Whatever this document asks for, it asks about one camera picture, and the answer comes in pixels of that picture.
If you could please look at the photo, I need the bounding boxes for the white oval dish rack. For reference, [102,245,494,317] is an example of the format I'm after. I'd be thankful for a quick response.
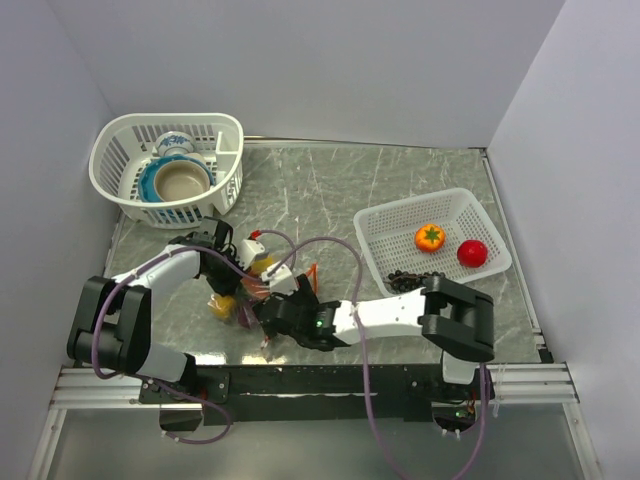
[89,113,244,229]

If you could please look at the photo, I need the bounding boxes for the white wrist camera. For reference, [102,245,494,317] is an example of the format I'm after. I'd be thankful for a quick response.
[237,239,269,268]
[260,264,298,295]

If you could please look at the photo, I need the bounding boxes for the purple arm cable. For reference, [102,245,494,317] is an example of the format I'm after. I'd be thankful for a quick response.
[92,228,297,446]
[272,236,501,480]

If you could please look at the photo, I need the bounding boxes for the beige ceramic bowl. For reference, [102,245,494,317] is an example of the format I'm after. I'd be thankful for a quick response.
[153,160,212,202]

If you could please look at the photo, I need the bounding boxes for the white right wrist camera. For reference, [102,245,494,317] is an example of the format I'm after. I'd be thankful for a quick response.
[260,264,298,295]

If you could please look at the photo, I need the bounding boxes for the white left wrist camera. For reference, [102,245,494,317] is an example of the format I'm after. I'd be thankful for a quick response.
[237,239,269,268]

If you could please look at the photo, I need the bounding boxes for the orange fake tomato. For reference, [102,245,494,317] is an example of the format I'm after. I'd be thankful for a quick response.
[414,224,447,253]

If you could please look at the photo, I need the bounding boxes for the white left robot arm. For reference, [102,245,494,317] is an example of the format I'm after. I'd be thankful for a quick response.
[66,217,267,402]

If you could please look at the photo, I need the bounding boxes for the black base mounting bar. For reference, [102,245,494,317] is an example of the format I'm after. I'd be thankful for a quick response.
[139,363,494,426]

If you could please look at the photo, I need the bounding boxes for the red fake pomegranate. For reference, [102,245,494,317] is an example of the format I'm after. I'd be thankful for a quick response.
[457,239,489,268]

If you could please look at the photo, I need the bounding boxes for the blue white patterned bowl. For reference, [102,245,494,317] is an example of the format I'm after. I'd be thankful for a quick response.
[155,131,196,157]

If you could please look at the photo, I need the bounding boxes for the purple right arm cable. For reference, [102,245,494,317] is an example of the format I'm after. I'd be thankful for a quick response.
[272,236,501,480]

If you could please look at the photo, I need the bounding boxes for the yellow fake lemon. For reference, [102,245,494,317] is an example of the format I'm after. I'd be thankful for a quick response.
[207,293,237,322]

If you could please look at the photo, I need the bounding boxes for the fake watermelon slice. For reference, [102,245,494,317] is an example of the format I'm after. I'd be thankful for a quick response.
[241,255,275,300]

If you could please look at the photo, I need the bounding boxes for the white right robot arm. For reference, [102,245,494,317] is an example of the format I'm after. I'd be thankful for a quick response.
[252,274,495,399]

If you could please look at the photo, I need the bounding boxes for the dark fake grape bunch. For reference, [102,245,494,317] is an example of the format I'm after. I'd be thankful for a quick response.
[385,270,446,294]

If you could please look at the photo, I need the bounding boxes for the blue rimmed plate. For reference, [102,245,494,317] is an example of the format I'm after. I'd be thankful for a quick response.
[138,155,215,203]

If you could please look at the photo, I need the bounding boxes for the white rectangular perforated basket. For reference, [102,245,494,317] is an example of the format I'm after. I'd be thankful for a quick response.
[353,188,512,297]

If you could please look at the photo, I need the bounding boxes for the clear zip top bag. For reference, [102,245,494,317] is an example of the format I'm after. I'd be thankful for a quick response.
[208,252,321,346]

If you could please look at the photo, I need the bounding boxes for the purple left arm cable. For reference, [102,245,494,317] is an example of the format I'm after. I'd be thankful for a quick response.
[92,228,297,446]

